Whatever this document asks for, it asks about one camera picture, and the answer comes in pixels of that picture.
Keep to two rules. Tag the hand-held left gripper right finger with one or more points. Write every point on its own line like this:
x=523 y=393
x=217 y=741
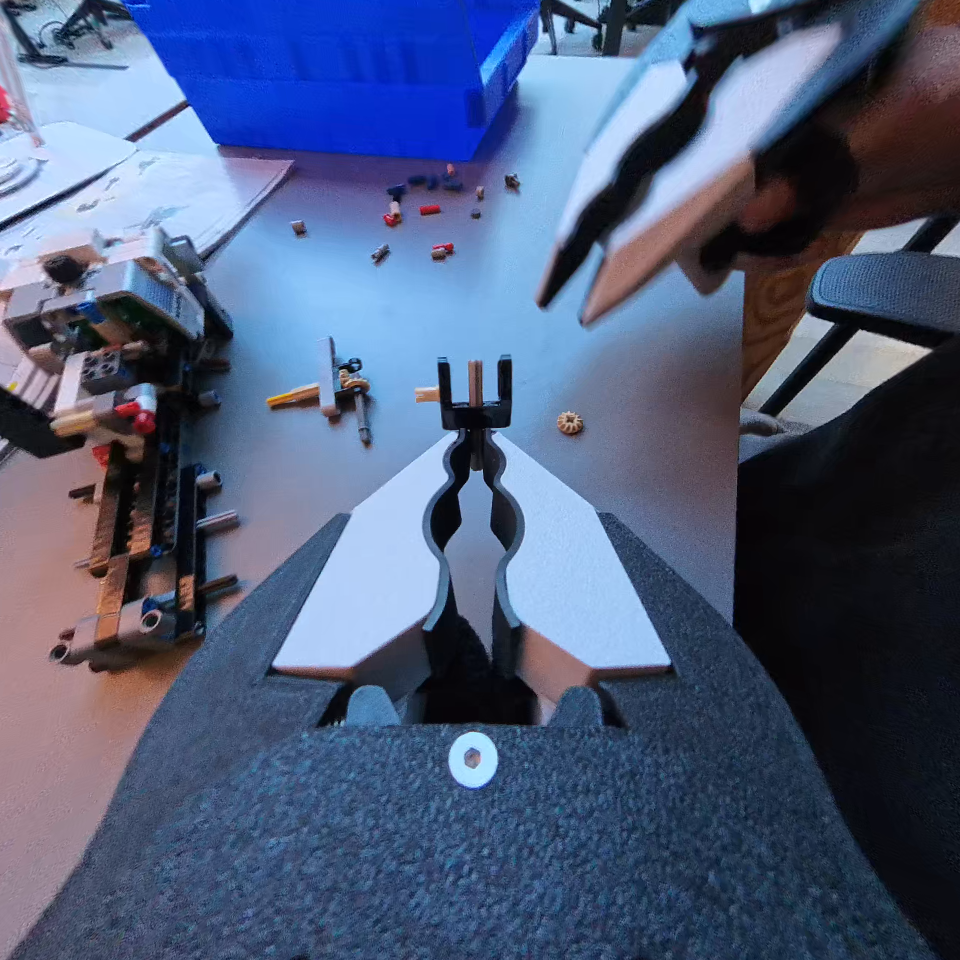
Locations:
x=577 y=592

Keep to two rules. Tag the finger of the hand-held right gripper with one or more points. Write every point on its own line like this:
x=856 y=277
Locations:
x=622 y=165
x=697 y=187

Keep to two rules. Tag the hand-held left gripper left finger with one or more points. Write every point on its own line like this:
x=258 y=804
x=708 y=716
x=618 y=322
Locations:
x=360 y=592

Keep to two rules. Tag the tan lego gear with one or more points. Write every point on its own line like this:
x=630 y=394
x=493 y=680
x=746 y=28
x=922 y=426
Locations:
x=570 y=422

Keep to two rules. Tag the black lego frame assembly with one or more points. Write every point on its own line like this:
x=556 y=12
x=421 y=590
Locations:
x=472 y=416

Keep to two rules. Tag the grey lego beam assembly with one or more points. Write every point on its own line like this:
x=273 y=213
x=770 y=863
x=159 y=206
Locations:
x=327 y=375

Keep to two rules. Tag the scattered small lego pieces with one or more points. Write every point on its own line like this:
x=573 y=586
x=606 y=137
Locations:
x=430 y=210

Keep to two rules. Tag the lego truck model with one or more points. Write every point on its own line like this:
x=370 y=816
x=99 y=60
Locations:
x=142 y=300

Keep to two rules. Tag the person's right hand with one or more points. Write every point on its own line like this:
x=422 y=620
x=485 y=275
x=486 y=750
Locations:
x=907 y=142

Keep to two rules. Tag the black office chair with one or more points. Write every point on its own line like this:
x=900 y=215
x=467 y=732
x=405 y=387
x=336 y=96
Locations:
x=592 y=19
x=885 y=292

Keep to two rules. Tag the blue plastic bin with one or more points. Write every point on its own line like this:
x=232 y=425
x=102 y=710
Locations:
x=337 y=75

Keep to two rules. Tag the open instruction booklet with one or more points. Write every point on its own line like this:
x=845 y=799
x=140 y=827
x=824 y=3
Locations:
x=187 y=195

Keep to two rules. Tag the white rounded board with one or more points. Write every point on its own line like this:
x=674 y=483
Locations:
x=67 y=150

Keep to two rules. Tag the clear plastic cylinder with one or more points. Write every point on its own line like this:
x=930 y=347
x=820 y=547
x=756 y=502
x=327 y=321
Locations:
x=19 y=75

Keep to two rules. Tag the black desk frame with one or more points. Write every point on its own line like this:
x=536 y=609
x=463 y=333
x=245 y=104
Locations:
x=30 y=45

